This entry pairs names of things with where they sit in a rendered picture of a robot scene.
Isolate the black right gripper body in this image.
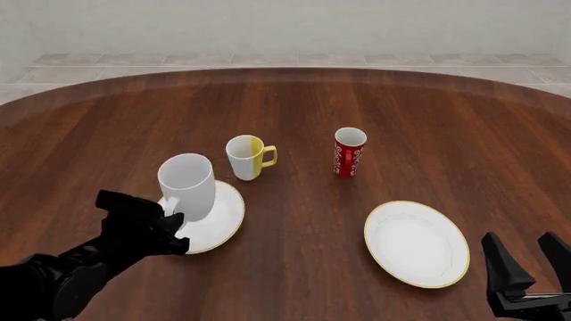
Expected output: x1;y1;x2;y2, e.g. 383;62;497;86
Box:
487;286;571;318

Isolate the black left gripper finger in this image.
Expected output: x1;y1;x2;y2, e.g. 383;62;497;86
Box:
160;211;186;238
167;235;191;257

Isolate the white and yellow mug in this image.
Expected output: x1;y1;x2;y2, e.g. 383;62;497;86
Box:
225;134;278;182

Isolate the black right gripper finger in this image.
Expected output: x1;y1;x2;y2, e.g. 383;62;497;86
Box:
480;231;537;296
536;230;571;292

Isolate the red patterned mug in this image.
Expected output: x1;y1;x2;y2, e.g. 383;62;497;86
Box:
333;126;368;179

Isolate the white plate with gold rim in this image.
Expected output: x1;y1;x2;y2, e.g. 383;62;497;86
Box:
363;200;471;289
155;179;246;255

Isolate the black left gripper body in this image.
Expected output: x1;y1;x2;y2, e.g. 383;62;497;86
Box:
95;189;173;257

